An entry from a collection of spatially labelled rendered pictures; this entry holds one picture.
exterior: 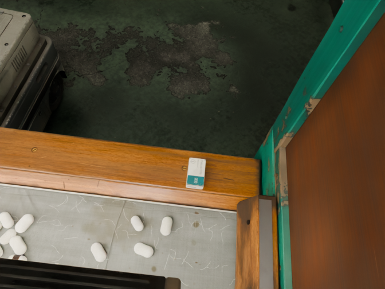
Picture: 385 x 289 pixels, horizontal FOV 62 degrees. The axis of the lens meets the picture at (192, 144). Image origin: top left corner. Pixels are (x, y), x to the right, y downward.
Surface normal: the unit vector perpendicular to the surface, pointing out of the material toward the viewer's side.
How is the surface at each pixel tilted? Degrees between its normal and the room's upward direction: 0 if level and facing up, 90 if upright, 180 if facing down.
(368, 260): 90
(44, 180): 45
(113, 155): 0
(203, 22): 0
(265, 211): 0
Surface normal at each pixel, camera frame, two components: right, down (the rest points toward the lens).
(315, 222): -0.99, -0.12
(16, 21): 0.09, -0.47
